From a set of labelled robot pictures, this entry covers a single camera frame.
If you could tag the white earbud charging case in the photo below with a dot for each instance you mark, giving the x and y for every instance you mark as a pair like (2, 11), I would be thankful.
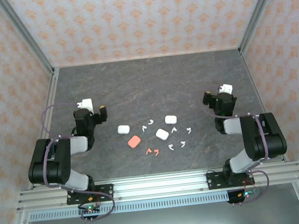
(123, 129)
(162, 134)
(170, 119)

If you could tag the pink earbud charging case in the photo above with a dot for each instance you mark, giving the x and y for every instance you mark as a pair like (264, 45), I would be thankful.
(134, 141)

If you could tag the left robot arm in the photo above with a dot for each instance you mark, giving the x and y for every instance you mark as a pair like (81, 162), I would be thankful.
(55, 159)

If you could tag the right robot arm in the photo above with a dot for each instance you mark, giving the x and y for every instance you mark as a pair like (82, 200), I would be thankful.
(259, 138)

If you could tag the small circuit board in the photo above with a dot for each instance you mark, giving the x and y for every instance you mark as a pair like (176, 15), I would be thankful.
(245, 194)
(89, 209)

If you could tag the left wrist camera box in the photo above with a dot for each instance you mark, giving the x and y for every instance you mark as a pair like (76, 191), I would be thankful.
(85, 104)

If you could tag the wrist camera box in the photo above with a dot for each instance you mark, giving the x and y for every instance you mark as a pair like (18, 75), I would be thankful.
(226, 88)
(85, 104)

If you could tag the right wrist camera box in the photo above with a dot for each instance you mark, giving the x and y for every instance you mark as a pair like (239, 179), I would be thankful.
(226, 88)

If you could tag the aluminium table side rail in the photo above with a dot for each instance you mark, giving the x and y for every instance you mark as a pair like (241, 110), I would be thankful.
(52, 92)
(250, 80)

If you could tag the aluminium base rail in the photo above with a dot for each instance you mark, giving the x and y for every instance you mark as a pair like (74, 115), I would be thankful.
(160, 185)

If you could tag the aluminium frame post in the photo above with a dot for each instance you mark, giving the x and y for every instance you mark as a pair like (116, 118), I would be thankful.
(260, 12)
(26, 36)

